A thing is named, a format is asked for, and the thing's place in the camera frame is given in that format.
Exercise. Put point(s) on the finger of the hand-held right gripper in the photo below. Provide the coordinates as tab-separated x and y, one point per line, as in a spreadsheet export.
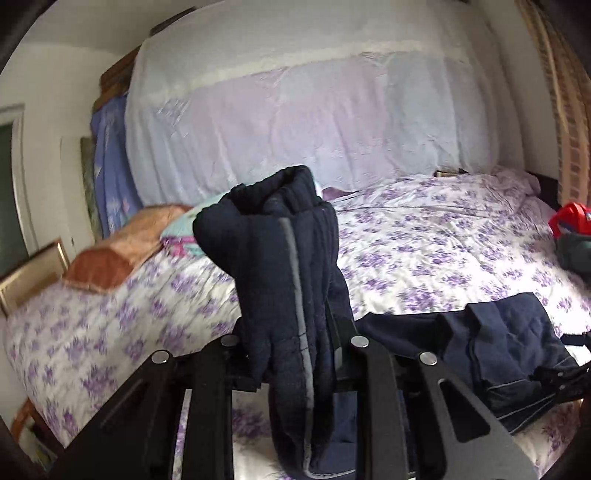
565	378
577	340

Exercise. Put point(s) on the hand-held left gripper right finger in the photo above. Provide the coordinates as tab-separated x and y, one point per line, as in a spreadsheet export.
378	397

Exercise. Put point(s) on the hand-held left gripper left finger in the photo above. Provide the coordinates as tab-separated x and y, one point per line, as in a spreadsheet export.
210	397

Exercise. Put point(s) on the dark navy pants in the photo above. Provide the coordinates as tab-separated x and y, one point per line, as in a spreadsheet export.
277	258

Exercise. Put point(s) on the dark green cloth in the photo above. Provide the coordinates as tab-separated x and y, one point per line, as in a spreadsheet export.
575	256

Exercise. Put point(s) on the red plastic toy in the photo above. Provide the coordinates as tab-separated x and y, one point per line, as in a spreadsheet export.
572	219

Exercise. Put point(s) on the purple floral bed sheet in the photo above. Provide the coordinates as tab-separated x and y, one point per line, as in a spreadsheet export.
415	249

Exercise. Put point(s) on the folded teal floral blanket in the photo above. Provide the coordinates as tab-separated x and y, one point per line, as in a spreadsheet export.
184	235

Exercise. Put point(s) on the brown satin pillow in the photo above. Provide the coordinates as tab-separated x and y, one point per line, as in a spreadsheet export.
124	244

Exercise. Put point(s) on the purple cloth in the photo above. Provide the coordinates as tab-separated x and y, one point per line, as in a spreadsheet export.
337	193

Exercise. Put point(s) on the small dark object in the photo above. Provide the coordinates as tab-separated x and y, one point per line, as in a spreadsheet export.
450	173

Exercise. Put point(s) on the beige patterned curtain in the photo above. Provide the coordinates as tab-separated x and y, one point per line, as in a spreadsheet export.
568	115

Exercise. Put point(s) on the green patterned cloth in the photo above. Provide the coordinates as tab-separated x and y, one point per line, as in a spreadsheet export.
90	184

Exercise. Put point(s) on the blue floral cloth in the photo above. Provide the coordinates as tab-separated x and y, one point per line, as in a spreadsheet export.
113	170

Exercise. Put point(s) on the white mosquito net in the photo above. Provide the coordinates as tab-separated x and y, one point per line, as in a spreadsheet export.
300	115

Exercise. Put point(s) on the wooden headboard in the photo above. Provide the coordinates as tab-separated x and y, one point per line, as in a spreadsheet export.
120	69

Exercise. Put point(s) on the gold picture frame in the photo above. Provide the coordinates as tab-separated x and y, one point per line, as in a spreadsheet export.
32	277

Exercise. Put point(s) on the white door frame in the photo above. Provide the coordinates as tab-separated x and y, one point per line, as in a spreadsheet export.
21	184

